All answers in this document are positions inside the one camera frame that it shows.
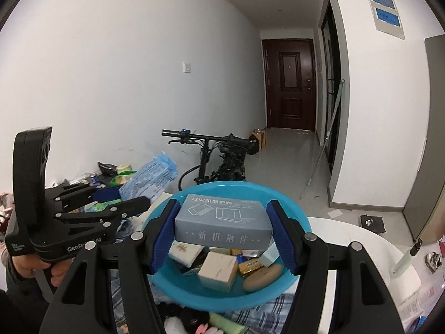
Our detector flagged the blue tissue pack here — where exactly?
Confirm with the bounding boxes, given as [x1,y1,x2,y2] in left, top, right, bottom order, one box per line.
[119,152,178,203]

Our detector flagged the grey phone case box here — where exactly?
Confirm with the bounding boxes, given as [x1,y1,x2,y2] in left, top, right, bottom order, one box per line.
[175,194,273,251]

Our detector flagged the person's left hand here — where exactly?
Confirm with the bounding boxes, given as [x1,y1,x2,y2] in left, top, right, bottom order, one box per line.
[11,256,76,288]

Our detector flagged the yellow container green lid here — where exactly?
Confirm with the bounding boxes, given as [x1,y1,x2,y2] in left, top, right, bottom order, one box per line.
[109,170,137,186]

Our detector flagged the tan oval soap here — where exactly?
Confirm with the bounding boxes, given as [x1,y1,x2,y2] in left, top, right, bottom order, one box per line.
[242,264,284,293]

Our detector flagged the yellow gold packet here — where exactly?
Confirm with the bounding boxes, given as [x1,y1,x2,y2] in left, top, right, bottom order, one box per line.
[238,258,263,277]

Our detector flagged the blue plastic basin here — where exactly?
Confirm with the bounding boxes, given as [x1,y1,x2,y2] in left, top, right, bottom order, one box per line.
[145,181,311,312]

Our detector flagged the blue plaid shirt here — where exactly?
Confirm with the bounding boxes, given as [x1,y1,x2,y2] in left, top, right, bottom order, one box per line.
[111,267,300,334]

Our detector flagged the beige cardboard box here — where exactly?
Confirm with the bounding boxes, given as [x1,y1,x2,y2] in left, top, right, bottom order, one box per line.
[198,252,238,293]

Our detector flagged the black bag on floor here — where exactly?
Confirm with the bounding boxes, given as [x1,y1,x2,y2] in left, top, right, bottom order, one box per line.
[360,215,386,234]

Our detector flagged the green cosmetic tube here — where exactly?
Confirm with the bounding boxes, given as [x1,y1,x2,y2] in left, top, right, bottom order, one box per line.
[209,313,248,334]

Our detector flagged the black bicycle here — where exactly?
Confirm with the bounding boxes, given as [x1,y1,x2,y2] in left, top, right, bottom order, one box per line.
[161,128,260,186]

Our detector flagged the green pump bottle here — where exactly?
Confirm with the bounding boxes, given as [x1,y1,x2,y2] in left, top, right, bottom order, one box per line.
[390,238,423,279]

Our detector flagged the brown cardboard box on floor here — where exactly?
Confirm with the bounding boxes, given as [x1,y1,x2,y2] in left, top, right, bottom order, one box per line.
[252,129,266,149]

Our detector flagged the long mop pole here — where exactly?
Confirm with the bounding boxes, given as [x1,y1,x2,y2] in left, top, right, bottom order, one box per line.
[300,79,345,200]

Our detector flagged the dark brown entry door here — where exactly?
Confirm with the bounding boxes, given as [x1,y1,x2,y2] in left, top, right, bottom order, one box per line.
[262,38,316,132]

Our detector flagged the white wall switch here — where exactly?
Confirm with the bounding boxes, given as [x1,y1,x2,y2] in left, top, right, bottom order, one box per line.
[182,62,192,74]

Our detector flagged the grey wall panel blue screens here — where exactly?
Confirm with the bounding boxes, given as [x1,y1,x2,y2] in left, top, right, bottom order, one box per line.
[368,0,405,40]

